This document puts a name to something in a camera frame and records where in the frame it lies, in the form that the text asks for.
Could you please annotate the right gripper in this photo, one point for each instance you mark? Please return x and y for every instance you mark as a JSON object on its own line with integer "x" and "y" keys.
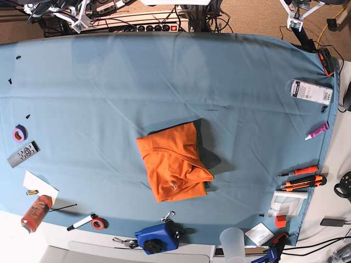
{"x": 68, "y": 9}

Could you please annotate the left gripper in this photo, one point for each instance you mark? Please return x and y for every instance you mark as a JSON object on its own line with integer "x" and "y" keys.
{"x": 299, "y": 10}

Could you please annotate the orange t-shirt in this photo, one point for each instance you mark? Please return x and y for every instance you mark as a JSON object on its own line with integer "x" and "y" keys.
{"x": 172, "y": 161}

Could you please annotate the orange black tool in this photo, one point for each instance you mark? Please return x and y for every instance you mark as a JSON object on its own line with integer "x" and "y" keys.
{"x": 326, "y": 60}

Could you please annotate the clear bit set case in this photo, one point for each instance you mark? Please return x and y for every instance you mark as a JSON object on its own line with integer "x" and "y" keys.
{"x": 310, "y": 92}

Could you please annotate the teal tablecloth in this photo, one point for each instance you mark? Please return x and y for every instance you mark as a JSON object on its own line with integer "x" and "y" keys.
{"x": 90, "y": 97}

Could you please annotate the purple glue tube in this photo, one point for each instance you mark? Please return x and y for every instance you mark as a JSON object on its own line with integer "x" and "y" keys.
{"x": 324, "y": 127}

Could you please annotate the white power strip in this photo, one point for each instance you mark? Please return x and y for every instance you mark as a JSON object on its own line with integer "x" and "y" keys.
{"x": 140, "y": 22}

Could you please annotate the purple tape roll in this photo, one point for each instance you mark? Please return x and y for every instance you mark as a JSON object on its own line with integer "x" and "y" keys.
{"x": 20, "y": 133}

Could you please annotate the grey remote control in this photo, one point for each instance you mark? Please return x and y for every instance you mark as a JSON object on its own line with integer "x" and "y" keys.
{"x": 23, "y": 154}

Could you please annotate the orange black screwdriver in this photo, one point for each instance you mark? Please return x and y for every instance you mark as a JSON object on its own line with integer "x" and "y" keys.
{"x": 307, "y": 170}

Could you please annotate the orange black utility knife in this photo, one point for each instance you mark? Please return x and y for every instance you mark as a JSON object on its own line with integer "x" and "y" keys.
{"x": 305, "y": 182}

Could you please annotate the black round device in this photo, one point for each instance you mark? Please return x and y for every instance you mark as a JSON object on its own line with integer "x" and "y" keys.
{"x": 343, "y": 188}

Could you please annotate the white paper card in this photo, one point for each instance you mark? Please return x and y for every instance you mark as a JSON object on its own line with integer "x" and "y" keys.
{"x": 32, "y": 182}

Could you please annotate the small AA battery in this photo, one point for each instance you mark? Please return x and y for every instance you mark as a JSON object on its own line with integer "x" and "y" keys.
{"x": 32, "y": 192}

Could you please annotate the clear plastic packet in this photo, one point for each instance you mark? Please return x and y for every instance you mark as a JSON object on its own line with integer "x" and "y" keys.
{"x": 286, "y": 203}

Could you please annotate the small orange block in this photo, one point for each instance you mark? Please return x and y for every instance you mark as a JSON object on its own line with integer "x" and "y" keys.
{"x": 280, "y": 221}

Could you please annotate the black power adapter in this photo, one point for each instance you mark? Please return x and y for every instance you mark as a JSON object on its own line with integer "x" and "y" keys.
{"x": 332, "y": 222}

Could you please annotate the red drink can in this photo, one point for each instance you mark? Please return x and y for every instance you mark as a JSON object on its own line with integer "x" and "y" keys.
{"x": 36, "y": 213}

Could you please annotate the white marker pen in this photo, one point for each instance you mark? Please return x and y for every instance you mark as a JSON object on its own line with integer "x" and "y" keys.
{"x": 82, "y": 222}

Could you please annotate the white booklet card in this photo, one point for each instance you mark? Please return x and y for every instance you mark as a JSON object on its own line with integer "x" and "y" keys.
{"x": 259, "y": 234}

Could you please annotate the red tape roll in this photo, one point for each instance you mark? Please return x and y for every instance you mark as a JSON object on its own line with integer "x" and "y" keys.
{"x": 98, "y": 223}

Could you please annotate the translucent plastic cup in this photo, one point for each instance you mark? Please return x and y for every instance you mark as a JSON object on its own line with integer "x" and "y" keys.
{"x": 233, "y": 245}

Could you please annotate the blue bar clamp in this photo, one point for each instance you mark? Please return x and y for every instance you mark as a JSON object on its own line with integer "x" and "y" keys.
{"x": 273, "y": 254}

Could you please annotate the blue clamp device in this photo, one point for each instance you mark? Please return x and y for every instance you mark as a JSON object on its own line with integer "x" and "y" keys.
{"x": 160, "y": 238}

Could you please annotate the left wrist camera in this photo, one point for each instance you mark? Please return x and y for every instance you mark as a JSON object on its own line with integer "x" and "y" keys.
{"x": 294, "y": 23}

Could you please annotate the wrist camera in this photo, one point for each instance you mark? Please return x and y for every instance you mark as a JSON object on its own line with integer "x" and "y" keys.
{"x": 80, "y": 24}
{"x": 294, "y": 23}

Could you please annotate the blue black clamp handle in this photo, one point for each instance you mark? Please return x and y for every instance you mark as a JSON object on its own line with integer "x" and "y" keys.
{"x": 306, "y": 44}

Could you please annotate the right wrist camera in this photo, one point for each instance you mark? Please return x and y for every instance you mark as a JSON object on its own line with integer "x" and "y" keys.
{"x": 80, "y": 24}

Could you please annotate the black cable tie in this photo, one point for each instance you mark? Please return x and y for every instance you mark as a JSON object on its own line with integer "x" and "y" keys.
{"x": 68, "y": 206}

